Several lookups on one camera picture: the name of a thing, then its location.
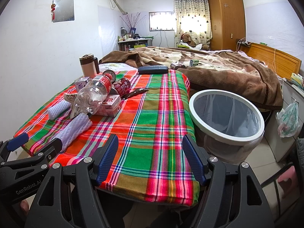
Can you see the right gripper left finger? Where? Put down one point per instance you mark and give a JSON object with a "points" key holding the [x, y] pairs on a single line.
{"points": [[68, 196]]}

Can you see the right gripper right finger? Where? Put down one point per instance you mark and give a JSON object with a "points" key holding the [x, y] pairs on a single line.
{"points": [[233, 196]]}

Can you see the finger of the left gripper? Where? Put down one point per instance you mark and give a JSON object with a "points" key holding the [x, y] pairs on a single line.
{"points": [[17, 142], [50, 151]]}

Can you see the white foam sleeve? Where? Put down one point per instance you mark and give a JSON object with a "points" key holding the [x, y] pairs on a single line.
{"points": [[78, 125], [55, 110]]}

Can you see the clear plastic water bottle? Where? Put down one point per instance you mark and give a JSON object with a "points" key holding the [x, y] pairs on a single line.
{"points": [[90, 98]]}

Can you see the purple milk carton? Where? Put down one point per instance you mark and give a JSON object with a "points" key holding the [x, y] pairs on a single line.
{"points": [[81, 83]]}

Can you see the red white cigarette box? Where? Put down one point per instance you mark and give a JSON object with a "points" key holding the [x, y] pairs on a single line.
{"points": [[110, 106]]}

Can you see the silver top tin can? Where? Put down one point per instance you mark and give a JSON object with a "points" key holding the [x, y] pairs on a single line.
{"points": [[111, 75]]}

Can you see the red drink can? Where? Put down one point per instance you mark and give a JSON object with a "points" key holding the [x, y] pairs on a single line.
{"points": [[120, 87]]}

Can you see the white round trash bin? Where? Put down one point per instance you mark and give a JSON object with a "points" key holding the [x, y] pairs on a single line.
{"points": [[227, 125]]}

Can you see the plaid tablecloth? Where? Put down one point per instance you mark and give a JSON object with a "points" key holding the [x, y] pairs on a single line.
{"points": [[149, 164]]}

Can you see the white plastic bag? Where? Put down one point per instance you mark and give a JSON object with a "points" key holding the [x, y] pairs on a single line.
{"points": [[288, 121]]}

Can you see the brown beige thermos mug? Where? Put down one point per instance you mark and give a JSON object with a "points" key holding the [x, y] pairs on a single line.
{"points": [[89, 65]]}

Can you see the dark folded knife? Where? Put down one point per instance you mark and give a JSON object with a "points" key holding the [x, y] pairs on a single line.
{"points": [[136, 92]]}

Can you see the white floral pillow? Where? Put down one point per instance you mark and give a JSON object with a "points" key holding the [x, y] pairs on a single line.
{"points": [[116, 67]]}

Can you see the brown bed blanket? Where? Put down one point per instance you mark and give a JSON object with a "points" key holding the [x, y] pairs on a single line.
{"points": [[224, 70]]}

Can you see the dark blue glasses case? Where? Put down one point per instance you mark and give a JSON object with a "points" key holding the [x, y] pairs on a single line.
{"points": [[156, 69]]}

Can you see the cluttered shelf desk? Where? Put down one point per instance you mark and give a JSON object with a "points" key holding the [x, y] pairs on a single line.
{"points": [[129, 42]]}

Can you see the green small box on bed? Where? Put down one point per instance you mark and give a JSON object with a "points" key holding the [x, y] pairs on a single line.
{"points": [[194, 62]]}

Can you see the wooden headboard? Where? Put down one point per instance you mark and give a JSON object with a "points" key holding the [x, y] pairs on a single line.
{"points": [[282, 63]]}

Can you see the teddy bear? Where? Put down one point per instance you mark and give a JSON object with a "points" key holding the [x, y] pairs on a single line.
{"points": [[186, 38]]}

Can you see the wooden wardrobe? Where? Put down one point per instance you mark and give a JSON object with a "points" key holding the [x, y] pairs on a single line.
{"points": [[227, 23]]}

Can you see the patterned window curtain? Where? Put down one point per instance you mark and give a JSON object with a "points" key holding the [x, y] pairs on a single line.
{"points": [[193, 18]]}

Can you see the wall mirror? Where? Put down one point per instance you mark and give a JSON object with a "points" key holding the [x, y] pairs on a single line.
{"points": [[62, 10]]}

